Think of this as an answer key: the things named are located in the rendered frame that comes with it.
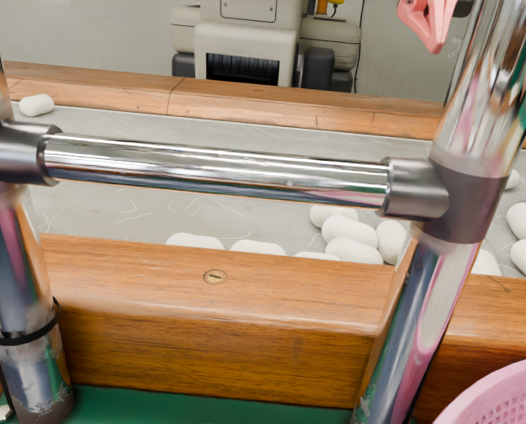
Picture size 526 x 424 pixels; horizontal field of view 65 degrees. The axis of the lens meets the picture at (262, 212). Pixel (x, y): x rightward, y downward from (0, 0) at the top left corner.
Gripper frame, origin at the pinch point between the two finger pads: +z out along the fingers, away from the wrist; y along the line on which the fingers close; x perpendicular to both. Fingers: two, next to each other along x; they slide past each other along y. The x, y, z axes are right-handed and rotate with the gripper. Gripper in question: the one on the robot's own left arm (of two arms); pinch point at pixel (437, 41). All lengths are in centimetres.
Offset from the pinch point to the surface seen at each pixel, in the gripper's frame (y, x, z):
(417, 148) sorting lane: 3.3, 13.5, 2.7
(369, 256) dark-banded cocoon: -7.2, -4.8, 21.1
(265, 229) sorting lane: -13.3, -0.2, 18.5
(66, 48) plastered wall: -136, 168, -135
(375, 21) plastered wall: 34, 135, -142
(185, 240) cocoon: -17.9, -5.0, 21.2
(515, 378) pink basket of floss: -3.3, -11.3, 27.2
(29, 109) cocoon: -39.8, 10.9, 3.9
